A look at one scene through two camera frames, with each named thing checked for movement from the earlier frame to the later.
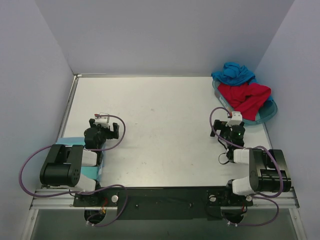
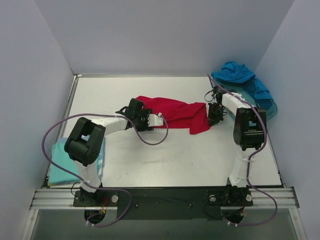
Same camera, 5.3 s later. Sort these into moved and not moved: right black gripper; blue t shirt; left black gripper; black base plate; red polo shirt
Moved: red polo shirt; right black gripper; left black gripper
Not moved: blue t shirt; black base plate
